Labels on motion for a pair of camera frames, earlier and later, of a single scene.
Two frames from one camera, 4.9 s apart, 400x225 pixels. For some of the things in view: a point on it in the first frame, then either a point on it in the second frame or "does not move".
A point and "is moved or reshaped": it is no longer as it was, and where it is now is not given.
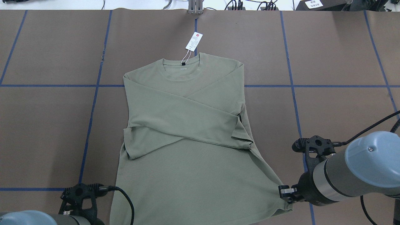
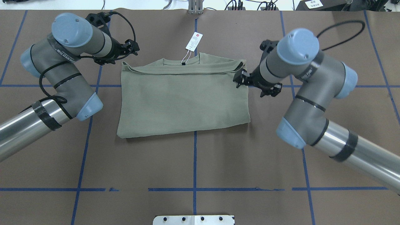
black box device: [322, 5] does not move
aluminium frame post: [195, 7] does not move
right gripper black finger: [286, 193] → [241, 77]
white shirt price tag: [192, 46] does not move
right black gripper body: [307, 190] → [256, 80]
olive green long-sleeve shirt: [190, 156] is moved or reshaped
